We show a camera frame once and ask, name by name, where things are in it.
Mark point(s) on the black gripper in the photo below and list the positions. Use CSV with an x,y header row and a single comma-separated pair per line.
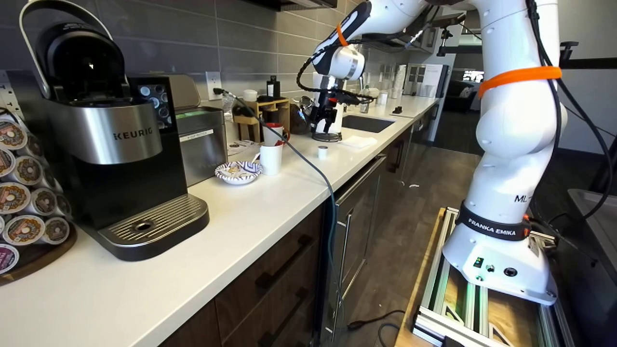
x,y
326,112

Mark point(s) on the coffee pod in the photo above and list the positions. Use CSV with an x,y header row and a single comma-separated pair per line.
x,y
322,153

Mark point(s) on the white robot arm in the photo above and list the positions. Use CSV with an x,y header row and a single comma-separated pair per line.
x,y
517,129

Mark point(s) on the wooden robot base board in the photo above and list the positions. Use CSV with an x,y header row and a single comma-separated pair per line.
x,y
405,338

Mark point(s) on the black and white bowl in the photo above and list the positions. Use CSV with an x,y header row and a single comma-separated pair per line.
x,y
238,172

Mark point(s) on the Keurig coffee machine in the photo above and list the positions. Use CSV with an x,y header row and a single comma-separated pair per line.
x,y
112,139

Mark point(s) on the coffee pod carousel rack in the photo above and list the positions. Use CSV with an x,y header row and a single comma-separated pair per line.
x,y
35,216

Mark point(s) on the white mug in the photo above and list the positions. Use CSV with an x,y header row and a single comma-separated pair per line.
x,y
268,158

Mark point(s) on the black jar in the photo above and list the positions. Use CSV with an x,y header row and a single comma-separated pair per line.
x,y
272,87

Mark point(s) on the wooden organizer box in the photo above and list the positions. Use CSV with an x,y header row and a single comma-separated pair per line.
x,y
251,116

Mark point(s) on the stainless steel bin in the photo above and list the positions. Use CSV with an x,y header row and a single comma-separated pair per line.
x,y
201,129

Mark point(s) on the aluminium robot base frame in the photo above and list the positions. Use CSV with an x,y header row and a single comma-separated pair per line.
x,y
455,313

